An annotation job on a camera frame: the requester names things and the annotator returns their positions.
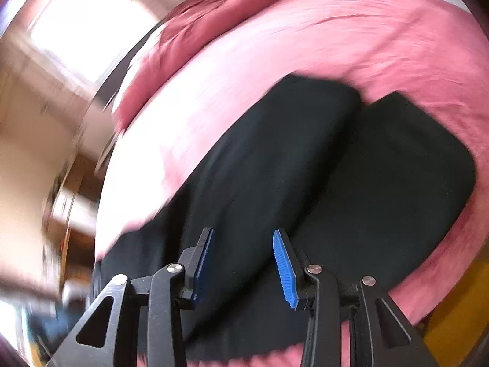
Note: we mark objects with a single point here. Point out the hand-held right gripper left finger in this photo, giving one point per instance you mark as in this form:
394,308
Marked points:
202,267

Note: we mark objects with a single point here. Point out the window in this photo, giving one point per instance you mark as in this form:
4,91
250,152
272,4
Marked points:
76,26

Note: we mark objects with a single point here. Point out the crumpled pink duvet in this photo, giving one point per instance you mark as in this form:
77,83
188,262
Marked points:
214,19

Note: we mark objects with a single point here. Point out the black pants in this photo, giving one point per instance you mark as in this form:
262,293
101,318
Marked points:
267,160

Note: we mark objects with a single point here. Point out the pink bed blanket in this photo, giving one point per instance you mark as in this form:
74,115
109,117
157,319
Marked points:
275,49

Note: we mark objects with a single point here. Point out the yellow object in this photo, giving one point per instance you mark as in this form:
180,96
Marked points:
458,313

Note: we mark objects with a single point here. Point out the dark grey headboard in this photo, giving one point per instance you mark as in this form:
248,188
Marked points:
114,80

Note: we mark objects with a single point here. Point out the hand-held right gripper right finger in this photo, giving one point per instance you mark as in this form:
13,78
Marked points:
284,267

